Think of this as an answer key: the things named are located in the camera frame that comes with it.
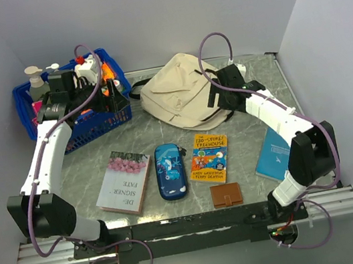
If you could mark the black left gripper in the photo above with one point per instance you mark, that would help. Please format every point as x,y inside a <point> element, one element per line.
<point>114,101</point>

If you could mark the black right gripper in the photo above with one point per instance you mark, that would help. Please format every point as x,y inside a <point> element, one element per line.
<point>215,89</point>

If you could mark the beige canvas backpack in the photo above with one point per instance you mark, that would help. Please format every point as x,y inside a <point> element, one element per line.
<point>178,95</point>

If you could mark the brown leather wallet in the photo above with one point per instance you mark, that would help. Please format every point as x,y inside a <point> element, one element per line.
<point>226,195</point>

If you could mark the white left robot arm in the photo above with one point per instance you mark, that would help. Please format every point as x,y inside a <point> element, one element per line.
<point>39,210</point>

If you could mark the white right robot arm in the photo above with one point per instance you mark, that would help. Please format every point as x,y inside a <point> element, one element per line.
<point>312,145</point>

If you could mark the orange package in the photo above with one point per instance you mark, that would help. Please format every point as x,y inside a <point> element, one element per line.
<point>107,73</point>

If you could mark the blue plastic basket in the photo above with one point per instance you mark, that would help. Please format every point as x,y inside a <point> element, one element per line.
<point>88,126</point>

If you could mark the cream pump bottle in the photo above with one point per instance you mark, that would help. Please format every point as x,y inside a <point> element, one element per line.
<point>53,68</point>

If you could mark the pink box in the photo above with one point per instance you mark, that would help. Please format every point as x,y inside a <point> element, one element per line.
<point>36,106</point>

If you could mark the green pump bottle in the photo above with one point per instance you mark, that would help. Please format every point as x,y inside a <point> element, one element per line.
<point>38,87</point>

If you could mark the pink flower cover book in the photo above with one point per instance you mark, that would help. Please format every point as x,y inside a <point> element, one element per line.
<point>124,184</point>

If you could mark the orange treehouse book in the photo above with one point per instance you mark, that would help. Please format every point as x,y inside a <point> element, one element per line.
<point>209,158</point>

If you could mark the blue shark pencil case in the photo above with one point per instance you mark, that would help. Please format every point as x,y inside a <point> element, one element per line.
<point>170,172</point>

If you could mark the blue thin booklet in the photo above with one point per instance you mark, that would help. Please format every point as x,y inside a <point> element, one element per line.
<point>273,158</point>

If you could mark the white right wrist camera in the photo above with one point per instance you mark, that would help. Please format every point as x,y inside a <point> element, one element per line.
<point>242,69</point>

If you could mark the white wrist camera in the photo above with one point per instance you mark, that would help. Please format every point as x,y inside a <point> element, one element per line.
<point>242,69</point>
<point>88,67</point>

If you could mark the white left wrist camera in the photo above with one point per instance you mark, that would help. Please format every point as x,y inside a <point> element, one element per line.
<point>88,67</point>

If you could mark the aluminium rail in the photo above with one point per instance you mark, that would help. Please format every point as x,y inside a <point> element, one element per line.
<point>335,202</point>

